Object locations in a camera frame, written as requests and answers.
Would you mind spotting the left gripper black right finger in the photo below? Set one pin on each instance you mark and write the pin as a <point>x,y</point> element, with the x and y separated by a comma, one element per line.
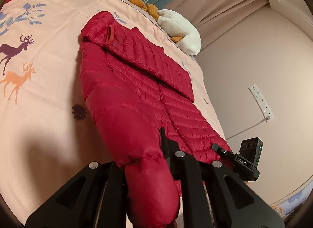
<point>213,195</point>

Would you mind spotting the white goose plush toy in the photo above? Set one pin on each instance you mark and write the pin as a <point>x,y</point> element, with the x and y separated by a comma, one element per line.
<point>180,30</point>

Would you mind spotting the white wall socket strip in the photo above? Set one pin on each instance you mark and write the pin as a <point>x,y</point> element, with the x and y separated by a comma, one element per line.
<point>261,102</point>

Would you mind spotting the pink deer print duvet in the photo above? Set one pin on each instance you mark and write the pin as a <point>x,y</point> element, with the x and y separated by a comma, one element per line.
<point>47,134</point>

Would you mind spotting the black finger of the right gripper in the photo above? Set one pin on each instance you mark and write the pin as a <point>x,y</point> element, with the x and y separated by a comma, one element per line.
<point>225,156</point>

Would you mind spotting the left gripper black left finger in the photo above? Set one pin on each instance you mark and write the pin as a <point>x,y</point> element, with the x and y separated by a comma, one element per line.
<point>95,197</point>

